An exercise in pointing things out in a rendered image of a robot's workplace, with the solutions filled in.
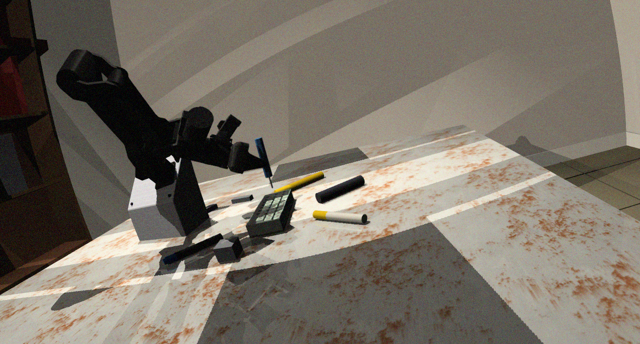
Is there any letter keyboard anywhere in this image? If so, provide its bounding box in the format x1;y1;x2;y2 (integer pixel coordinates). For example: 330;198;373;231
246;189;294;238

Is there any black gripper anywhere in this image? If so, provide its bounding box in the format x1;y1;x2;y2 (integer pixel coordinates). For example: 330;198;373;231
200;138;268;174

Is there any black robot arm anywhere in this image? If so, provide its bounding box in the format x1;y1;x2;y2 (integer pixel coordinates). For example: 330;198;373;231
56;49;241;190

